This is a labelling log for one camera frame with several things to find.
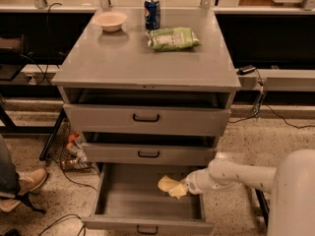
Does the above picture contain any black metal stand leg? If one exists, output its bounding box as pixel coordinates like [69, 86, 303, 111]
[255, 190, 269, 225]

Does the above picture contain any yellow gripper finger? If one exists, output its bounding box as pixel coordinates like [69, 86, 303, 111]
[167, 183, 188, 200]

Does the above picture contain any green snack bag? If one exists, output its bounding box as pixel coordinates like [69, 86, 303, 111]
[146, 28, 200, 51]

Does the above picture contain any blue jeans leg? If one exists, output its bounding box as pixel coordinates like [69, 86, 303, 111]
[0, 135, 21, 195]

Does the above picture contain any yellow sponge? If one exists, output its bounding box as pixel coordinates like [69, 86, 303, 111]
[157, 175, 180, 192]

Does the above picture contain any tan work boot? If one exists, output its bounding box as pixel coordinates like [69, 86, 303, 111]
[19, 167, 48, 196]

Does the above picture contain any grey drawer cabinet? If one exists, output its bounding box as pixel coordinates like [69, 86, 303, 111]
[51, 7, 242, 182]

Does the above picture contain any grey top drawer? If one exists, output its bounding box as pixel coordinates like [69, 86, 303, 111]
[63, 95, 231, 136]

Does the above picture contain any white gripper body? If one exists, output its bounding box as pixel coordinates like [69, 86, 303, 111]
[184, 168, 214, 195]

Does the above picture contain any wire basket with bottles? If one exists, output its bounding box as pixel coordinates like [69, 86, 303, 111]
[49, 122, 93, 171]

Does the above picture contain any black power adapter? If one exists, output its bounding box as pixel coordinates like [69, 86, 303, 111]
[237, 65, 256, 76]

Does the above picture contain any black floor cable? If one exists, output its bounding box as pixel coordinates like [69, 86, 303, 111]
[36, 160, 98, 236]

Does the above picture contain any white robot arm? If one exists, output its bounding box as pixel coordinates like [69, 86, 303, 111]
[167, 149, 315, 236]

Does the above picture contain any grey drawer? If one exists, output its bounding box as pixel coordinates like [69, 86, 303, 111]
[83, 132, 219, 166]
[63, 95, 231, 136]
[83, 163, 214, 236]

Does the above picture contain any white paper bowl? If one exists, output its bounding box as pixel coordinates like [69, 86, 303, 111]
[94, 12, 127, 32]

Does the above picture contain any grey bottom drawer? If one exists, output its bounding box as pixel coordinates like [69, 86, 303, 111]
[83, 163, 214, 236]

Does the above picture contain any grey middle drawer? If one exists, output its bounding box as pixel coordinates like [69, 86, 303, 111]
[83, 132, 219, 166]

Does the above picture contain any blue soda can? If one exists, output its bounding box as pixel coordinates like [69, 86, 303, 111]
[144, 0, 160, 30]

